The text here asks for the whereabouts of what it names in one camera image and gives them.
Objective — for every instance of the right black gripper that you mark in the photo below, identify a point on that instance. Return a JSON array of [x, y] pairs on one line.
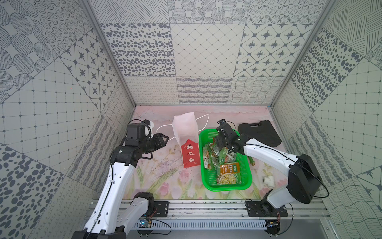
[[219, 141]]

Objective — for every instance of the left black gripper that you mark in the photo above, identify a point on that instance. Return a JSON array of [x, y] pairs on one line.
[[156, 142]]

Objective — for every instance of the white red paper gift bag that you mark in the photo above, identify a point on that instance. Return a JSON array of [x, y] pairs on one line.
[[186, 133]]

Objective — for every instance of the large green soup packet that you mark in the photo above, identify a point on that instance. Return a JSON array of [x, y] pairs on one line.
[[228, 173]]

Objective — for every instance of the green condiment packet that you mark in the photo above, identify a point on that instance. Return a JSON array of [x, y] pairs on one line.
[[226, 156]]

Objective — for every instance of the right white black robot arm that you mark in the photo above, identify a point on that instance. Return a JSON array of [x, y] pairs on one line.
[[303, 178]]

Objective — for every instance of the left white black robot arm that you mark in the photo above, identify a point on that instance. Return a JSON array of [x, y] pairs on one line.
[[105, 222]]

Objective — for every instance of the green red sauce packet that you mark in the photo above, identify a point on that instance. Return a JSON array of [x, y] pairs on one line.
[[208, 157]]

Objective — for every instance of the black plastic tool case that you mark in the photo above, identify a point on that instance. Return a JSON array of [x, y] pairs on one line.
[[262, 131]]

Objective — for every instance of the green plastic basket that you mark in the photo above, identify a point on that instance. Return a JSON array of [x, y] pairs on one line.
[[209, 178]]

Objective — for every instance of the white crumpled tissue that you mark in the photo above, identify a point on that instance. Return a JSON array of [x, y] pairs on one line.
[[269, 181]]

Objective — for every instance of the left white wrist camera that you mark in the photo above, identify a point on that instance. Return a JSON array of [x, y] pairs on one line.
[[149, 123]]

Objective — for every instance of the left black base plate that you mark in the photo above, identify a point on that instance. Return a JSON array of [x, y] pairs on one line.
[[158, 209]]

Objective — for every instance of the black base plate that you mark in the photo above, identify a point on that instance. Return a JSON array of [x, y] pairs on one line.
[[262, 209], [158, 209]]

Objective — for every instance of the aluminium mounting rail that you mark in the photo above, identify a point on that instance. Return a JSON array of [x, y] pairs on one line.
[[235, 209]]

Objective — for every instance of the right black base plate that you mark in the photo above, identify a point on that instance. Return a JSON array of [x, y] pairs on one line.
[[262, 209]]

